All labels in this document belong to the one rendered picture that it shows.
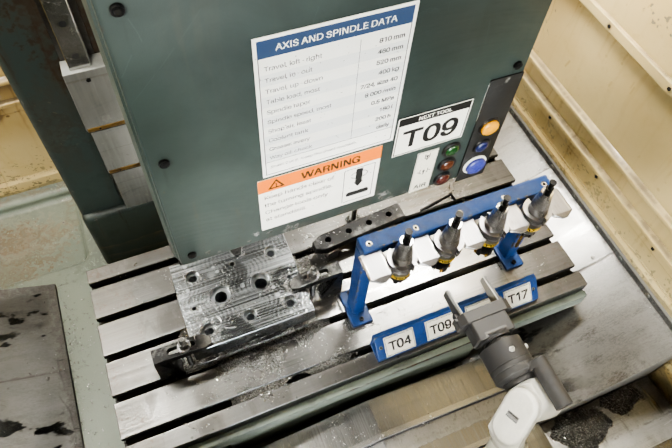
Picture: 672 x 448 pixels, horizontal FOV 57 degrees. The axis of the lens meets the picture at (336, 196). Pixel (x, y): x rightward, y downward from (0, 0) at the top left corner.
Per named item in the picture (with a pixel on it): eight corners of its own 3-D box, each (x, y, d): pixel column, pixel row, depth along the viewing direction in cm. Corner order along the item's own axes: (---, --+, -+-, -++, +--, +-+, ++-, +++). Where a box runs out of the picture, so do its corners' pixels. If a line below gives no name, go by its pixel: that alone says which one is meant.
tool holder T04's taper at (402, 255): (403, 243, 127) (408, 226, 122) (417, 259, 125) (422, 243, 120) (386, 254, 126) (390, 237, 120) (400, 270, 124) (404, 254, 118)
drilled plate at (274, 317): (314, 317, 148) (314, 309, 143) (196, 361, 140) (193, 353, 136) (282, 240, 159) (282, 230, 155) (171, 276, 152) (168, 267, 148)
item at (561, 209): (574, 214, 136) (576, 213, 135) (554, 222, 134) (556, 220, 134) (556, 190, 139) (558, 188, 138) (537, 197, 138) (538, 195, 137)
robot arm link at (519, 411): (534, 377, 118) (500, 433, 121) (513, 380, 112) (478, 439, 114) (562, 399, 114) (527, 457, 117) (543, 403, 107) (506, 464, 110)
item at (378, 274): (395, 279, 125) (396, 277, 124) (372, 288, 123) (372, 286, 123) (381, 251, 128) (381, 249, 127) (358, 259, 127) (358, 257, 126)
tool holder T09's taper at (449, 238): (453, 228, 130) (460, 211, 124) (463, 246, 128) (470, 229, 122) (435, 234, 129) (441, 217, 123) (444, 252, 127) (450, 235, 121)
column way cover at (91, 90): (289, 165, 178) (285, 25, 135) (123, 214, 166) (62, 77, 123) (283, 152, 180) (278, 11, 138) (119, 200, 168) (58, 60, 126)
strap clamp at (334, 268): (341, 291, 156) (344, 263, 144) (292, 308, 153) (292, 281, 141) (336, 280, 158) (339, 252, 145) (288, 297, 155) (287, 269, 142)
